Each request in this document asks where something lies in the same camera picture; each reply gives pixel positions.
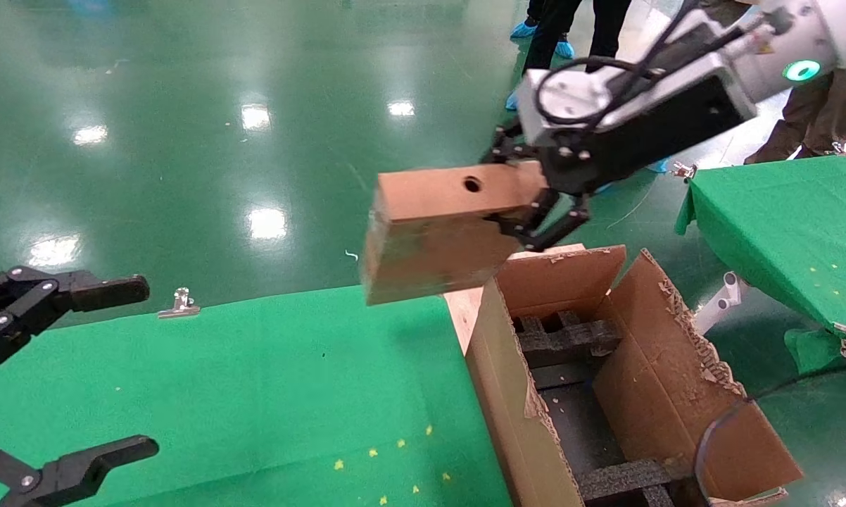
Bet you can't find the black camera cable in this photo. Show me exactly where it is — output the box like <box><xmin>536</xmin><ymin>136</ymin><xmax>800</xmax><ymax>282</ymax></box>
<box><xmin>534</xmin><ymin>0</ymin><xmax>790</xmax><ymax>131</ymax></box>

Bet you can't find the black foam insert block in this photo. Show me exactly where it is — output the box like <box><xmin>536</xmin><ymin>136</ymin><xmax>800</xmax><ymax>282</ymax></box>
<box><xmin>513</xmin><ymin>310</ymin><xmax>622</xmax><ymax>368</ymax></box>
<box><xmin>576</xmin><ymin>458</ymin><xmax>698</xmax><ymax>507</ymax></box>

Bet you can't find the large open cardboard carton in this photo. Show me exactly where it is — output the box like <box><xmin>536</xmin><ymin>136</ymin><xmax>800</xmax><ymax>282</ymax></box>
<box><xmin>465</xmin><ymin>244</ymin><xmax>805</xmax><ymax>507</ymax></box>

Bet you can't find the small cardboard box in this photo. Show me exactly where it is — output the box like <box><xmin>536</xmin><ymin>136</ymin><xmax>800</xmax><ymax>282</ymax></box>
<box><xmin>362</xmin><ymin>161</ymin><xmax>552</xmax><ymax>306</ymax></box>

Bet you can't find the wide green table cloth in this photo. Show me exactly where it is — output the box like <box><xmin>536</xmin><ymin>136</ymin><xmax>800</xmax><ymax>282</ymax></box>
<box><xmin>0</xmin><ymin>285</ymin><xmax>514</xmax><ymax>507</ymax></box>

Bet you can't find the black foam bottom pad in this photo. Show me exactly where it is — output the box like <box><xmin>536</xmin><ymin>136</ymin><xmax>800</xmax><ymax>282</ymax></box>
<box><xmin>532</xmin><ymin>363</ymin><xmax>631</xmax><ymax>474</ymax></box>

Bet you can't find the white metal table leg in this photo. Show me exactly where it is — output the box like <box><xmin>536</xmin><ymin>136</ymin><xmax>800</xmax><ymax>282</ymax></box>
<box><xmin>694</xmin><ymin>271</ymin><xmax>747</xmax><ymax>336</ymax></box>

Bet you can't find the person in black trousers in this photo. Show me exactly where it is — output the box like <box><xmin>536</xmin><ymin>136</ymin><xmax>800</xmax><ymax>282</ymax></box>
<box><xmin>511</xmin><ymin>0</ymin><xmax>576</xmax><ymax>60</ymax></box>
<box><xmin>505</xmin><ymin>0</ymin><xmax>633</xmax><ymax>111</ymax></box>

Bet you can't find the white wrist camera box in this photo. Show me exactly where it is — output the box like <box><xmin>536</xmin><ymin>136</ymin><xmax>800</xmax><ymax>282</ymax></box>
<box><xmin>516</xmin><ymin>42</ymin><xmax>758</xmax><ymax>147</ymax></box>

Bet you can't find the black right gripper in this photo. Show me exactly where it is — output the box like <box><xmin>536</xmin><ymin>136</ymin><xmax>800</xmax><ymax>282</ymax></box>
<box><xmin>481</xmin><ymin>73</ymin><xmax>757</xmax><ymax>253</ymax></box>

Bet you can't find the black hanging cable loop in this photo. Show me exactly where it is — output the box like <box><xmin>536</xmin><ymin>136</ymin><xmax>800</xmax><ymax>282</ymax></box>
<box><xmin>694</xmin><ymin>356</ymin><xmax>846</xmax><ymax>494</ymax></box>

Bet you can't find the person in brown trousers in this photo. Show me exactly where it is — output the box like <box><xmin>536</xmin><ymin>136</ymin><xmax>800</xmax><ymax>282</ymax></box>
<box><xmin>745</xmin><ymin>60</ymin><xmax>846</xmax><ymax>164</ymax></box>

